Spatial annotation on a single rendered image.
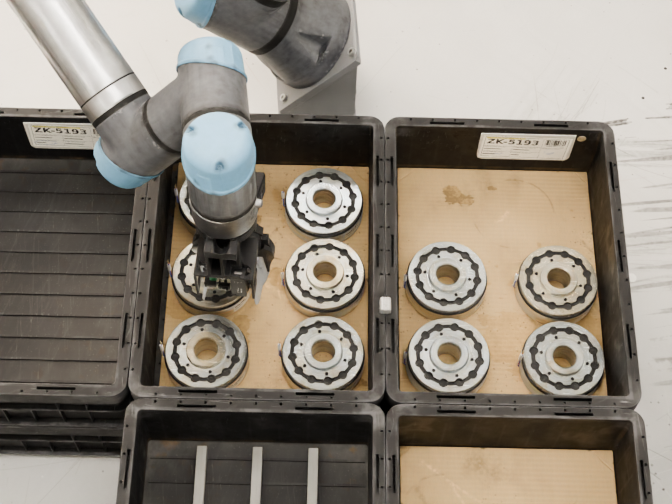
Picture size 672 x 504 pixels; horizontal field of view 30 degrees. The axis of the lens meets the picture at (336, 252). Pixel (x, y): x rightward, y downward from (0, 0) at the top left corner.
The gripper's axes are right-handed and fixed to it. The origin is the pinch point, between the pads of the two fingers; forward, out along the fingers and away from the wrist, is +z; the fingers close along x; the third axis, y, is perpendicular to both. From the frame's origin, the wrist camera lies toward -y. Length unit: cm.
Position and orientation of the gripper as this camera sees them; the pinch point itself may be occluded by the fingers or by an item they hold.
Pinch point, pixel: (236, 276)
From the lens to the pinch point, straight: 162.1
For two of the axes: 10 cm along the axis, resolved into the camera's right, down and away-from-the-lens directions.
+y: -0.9, 8.8, -4.7
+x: 10.0, 0.9, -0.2
